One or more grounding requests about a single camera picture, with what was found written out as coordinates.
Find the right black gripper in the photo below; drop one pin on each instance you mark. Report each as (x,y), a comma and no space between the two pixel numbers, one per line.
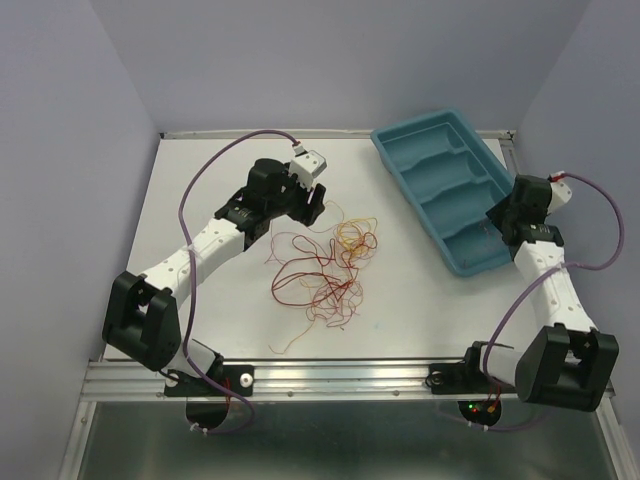
(497,213)

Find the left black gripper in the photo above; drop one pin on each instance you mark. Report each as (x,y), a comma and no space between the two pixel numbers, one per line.
(312,211)

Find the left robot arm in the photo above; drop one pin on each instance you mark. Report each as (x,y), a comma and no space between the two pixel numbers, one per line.
(142,317)

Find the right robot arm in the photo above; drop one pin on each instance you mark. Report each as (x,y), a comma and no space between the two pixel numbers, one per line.
(569,362)

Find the teal plastic tray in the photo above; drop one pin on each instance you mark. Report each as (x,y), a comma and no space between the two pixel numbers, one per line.
(450,178)

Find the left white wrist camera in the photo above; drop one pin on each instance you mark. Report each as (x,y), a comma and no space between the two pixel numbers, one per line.
(307,166)

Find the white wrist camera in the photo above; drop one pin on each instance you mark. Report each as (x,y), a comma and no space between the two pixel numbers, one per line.
(307,166)
(560,192)

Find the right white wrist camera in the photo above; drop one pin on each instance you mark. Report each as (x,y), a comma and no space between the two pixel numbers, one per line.
(560,192)

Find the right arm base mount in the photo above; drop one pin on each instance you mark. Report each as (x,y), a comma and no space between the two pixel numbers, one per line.
(464,376)

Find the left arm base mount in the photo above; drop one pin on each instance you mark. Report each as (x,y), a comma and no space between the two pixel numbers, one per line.
(182,381)

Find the aluminium rail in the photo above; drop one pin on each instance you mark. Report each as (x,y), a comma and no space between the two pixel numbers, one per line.
(277,381)

